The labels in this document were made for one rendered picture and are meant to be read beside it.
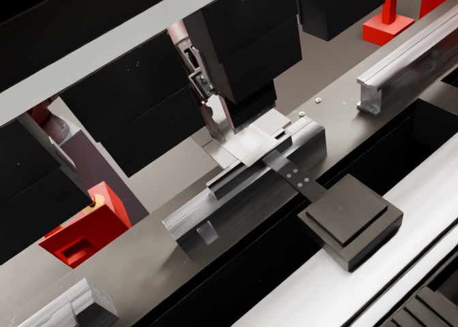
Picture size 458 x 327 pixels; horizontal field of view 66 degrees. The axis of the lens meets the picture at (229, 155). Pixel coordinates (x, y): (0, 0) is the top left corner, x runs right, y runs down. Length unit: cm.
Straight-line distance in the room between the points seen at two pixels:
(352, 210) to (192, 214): 31
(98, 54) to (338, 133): 62
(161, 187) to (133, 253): 132
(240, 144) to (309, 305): 35
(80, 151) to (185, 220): 85
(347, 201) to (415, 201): 12
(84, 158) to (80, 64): 109
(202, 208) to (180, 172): 145
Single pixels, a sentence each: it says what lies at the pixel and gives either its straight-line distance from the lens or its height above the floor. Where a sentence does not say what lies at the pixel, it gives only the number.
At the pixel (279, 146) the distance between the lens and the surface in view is 73.
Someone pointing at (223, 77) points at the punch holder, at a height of 122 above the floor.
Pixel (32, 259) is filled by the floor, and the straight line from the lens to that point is 236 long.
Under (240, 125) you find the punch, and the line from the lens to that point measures 65.
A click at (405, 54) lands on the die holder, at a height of 97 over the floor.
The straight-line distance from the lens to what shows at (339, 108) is 96.
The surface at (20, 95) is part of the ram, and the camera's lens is 44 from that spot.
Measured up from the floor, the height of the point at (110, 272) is 87.
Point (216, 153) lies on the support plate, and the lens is 75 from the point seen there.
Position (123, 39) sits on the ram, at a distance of 44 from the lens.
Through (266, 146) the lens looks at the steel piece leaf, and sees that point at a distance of 72.
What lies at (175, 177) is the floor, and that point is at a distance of 214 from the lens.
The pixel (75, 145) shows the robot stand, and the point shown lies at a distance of 147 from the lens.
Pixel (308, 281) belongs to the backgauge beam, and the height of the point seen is 98.
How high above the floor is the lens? 153
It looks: 46 degrees down
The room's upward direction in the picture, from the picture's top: 22 degrees counter-clockwise
